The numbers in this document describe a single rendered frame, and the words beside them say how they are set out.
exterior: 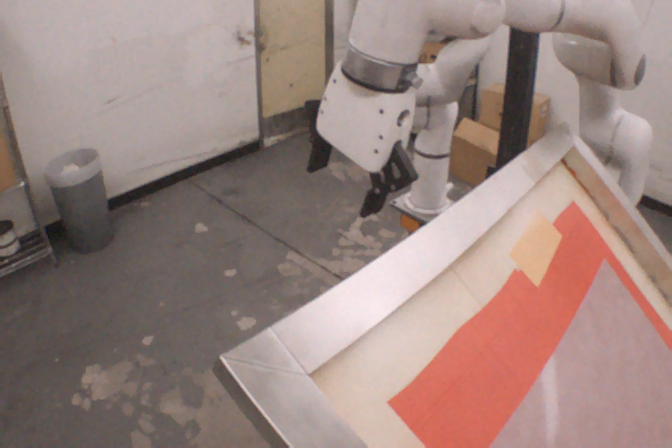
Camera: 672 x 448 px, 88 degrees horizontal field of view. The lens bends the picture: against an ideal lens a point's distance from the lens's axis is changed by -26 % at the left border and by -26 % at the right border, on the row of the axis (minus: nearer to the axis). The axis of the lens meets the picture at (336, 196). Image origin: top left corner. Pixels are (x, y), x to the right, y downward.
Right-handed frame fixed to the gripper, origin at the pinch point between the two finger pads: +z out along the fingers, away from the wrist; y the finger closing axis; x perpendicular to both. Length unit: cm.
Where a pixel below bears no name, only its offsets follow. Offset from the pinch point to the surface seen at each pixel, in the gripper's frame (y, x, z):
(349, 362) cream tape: -19.0, 20.8, -7.2
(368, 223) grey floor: 94, -178, 184
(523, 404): -31.9, 10.6, -3.8
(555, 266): -26.2, -6.2, -5.3
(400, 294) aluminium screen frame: -18.3, 16.3, -11.0
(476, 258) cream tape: -19.3, 3.8, -7.2
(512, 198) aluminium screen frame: -18.3, -2.3, -11.0
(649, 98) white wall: -25, -380, 43
